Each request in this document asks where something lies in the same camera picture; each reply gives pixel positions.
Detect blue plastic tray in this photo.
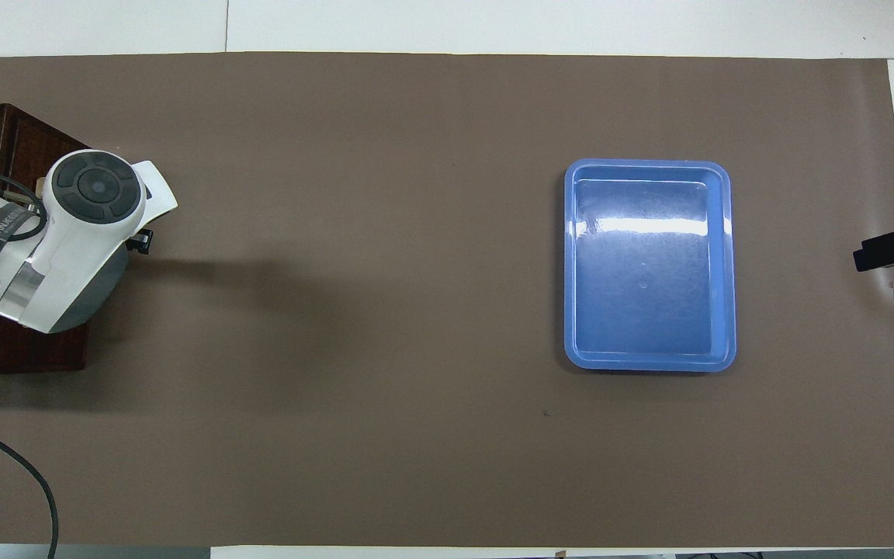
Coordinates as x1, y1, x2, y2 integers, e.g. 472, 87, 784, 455
563, 159, 737, 373

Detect brown table mat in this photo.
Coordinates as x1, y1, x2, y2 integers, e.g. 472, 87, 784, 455
0, 51, 894, 548

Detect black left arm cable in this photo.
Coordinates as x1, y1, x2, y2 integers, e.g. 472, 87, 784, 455
0, 171, 60, 559

